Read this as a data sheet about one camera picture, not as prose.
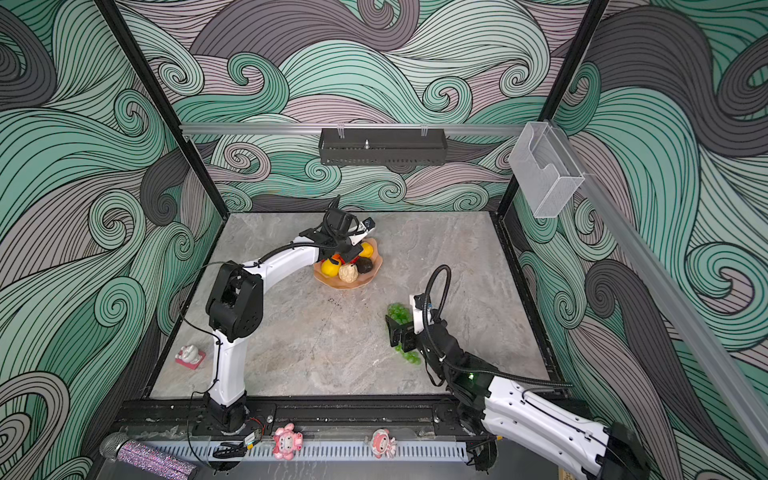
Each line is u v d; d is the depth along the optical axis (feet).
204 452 2.28
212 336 1.80
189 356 2.49
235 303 1.75
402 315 2.88
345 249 2.75
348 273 3.10
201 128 3.12
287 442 2.20
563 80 2.69
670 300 1.68
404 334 2.20
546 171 2.54
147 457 2.13
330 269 3.20
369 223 2.79
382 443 2.20
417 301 2.13
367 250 3.17
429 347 1.78
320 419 2.44
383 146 3.03
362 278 3.20
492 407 1.73
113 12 2.33
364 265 3.12
